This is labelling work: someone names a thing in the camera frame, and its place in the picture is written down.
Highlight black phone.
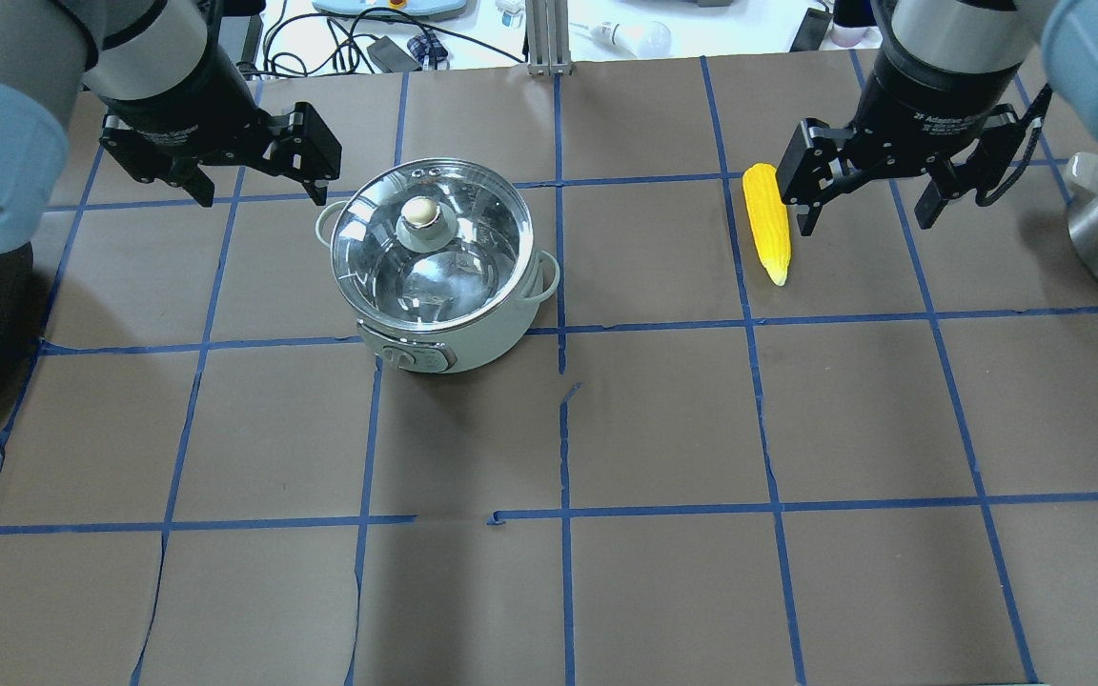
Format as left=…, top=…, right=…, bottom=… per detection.
left=789, top=8, right=833, bottom=52

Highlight mint green electric pot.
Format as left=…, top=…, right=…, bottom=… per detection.
left=314, top=157, right=562, bottom=374

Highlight black cables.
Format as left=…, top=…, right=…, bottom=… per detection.
left=236, top=0, right=526, bottom=79

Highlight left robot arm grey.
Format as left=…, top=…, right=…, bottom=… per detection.
left=0, top=1, right=341, bottom=254

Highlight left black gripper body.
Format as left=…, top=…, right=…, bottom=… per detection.
left=91, top=40, right=258, bottom=166

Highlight yellow corn cob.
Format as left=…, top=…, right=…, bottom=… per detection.
left=741, top=162, right=793, bottom=286

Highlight glass pot lid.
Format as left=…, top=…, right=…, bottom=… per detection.
left=328, top=157, right=539, bottom=331

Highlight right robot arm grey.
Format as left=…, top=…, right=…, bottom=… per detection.
left=777, top=1, right=1098, bottom=237

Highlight aluminium profile post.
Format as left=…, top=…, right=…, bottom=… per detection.
left=524, top=0, right=574, bottom=77

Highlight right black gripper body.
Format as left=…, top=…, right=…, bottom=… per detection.
left=849, top=50, right=1002, bottom=178

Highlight black power adapter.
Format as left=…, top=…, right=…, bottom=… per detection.
left=365, top=36, right=423, bottom=74

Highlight white light bulb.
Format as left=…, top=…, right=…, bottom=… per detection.
left=585, top=21, right=674, bottom=58

